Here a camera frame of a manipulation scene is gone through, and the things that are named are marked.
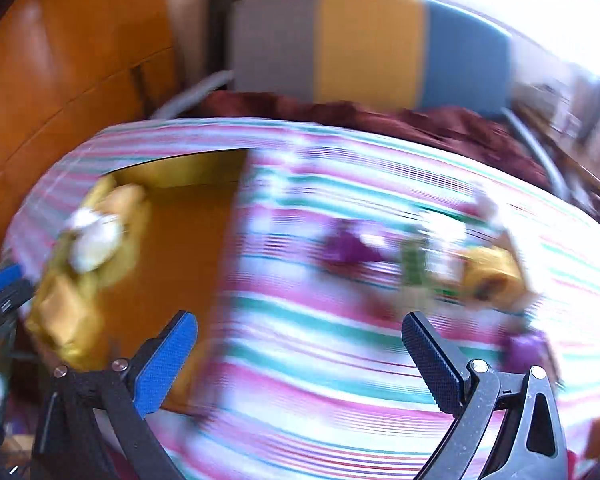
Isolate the yellow sponge block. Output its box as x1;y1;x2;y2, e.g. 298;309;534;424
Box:
24;264;108;370

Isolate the white green carton box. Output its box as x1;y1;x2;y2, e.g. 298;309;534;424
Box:
400;234;458;307

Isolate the purple foil packet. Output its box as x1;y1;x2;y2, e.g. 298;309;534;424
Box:
320;219;394;268
500;330;557;375

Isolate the gold metal tin box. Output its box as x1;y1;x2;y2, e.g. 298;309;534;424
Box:
24;148;254;411

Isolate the wooden wardrobe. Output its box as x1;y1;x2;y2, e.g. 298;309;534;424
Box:
0;0;182;251

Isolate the striped bed sheet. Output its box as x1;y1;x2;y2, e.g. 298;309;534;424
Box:
3;118;600;479

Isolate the dark red blanket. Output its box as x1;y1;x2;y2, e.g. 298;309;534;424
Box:
196;90;550;191

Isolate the grey yellow blue headboard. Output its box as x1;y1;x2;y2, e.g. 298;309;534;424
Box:
230;0;512;116

